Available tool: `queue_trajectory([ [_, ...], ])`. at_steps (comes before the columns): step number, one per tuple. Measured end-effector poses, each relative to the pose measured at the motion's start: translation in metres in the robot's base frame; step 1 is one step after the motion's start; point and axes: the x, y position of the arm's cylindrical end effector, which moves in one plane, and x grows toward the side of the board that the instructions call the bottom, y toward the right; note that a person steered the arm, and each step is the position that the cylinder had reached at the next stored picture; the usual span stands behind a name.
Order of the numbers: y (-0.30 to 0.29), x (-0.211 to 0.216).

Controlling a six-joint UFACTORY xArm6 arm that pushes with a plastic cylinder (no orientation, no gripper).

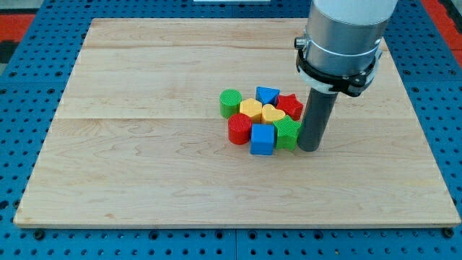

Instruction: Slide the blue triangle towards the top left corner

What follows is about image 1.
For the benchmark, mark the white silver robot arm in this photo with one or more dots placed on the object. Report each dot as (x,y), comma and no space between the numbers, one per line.
(340,48)

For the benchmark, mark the blue triangle block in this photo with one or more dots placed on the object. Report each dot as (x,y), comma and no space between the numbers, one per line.
(267,95)

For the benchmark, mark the red cylinder block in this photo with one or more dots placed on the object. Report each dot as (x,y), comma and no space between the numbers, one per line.
(239,128)

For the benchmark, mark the green cylinder block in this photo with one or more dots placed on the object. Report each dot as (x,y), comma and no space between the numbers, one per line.
(229,102)

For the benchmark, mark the yellow hexagon block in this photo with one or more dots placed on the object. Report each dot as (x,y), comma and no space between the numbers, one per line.
(252,108)

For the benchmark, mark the blue cube block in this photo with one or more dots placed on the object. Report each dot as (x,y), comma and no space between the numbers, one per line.
(262,139)

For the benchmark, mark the yellow heart block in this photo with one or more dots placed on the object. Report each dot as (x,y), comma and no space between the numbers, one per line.
(270,114)

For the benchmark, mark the green star block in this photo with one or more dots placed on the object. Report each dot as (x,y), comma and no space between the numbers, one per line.
(287,131)

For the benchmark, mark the red star block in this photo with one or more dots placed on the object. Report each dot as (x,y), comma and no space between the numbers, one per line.
(290,105)

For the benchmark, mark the wooden board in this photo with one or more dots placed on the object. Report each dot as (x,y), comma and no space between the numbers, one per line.
(137,140)

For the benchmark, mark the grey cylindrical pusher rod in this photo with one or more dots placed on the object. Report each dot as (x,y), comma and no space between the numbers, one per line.
(317,113)

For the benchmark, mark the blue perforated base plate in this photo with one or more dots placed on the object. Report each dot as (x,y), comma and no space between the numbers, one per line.
(35,77)

